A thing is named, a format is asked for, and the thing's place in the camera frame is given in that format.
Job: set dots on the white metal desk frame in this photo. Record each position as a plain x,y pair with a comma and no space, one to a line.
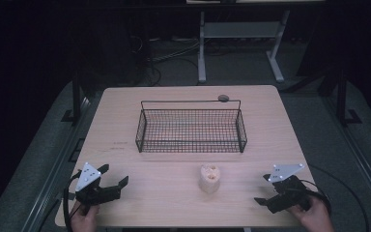
238,29

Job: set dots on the black metal stand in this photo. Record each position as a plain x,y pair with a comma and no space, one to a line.
76,96
341,96

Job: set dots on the beige lotus root piece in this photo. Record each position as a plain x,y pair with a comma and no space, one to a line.
210,179

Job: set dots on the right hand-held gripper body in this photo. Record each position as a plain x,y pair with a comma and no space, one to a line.
290,192

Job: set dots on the small grey round disc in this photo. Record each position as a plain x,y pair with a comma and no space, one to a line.
223,98

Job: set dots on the aluminium floor rail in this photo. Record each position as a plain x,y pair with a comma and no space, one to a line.
364,167
55,170

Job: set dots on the person's left hand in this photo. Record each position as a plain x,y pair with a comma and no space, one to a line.
83,219

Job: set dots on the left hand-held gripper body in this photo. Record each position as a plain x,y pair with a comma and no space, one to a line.
91,195

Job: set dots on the person's right hand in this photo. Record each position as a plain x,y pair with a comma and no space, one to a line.
315,216

